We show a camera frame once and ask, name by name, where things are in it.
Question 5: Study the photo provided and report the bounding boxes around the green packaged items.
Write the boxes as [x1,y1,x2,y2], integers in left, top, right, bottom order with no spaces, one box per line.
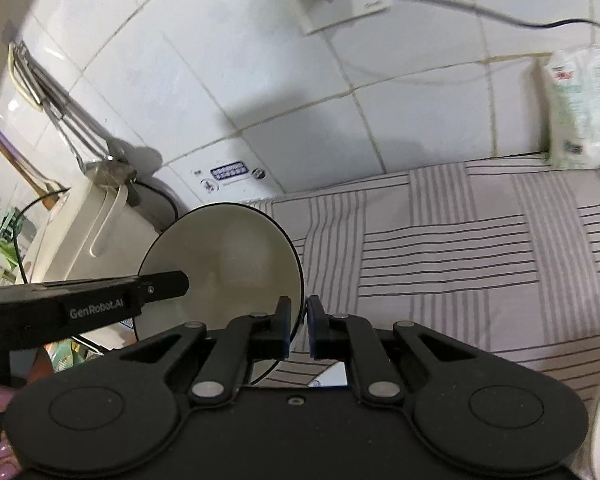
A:
[0,207,26,286]

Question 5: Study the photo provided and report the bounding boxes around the cream rice cooker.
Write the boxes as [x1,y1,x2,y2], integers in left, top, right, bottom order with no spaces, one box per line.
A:
[23,180,158,283]

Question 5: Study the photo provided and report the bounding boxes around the hanging metal utensils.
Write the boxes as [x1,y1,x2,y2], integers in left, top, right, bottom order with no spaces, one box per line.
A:
[7,41,136,186]

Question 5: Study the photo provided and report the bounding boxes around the striped table cloth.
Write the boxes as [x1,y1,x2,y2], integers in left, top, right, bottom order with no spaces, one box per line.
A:
[258,154,600,405]

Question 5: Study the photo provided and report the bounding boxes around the white powder bag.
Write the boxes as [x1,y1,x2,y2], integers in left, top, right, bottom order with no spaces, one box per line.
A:
[542,44,600,170]

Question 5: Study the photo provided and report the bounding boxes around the wooden handled utensil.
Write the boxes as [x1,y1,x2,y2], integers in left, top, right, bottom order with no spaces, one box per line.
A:
[0,131,58,211]

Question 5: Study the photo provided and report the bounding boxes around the wall sticker label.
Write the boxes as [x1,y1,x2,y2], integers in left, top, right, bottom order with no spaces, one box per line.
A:
[193,160,266,194]

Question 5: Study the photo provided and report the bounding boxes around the black appliance cable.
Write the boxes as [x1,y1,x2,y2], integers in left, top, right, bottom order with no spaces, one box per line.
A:
[14,179,179,286]

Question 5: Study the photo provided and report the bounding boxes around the grey power cable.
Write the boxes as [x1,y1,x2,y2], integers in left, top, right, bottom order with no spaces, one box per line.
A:
[344,0,600,42]

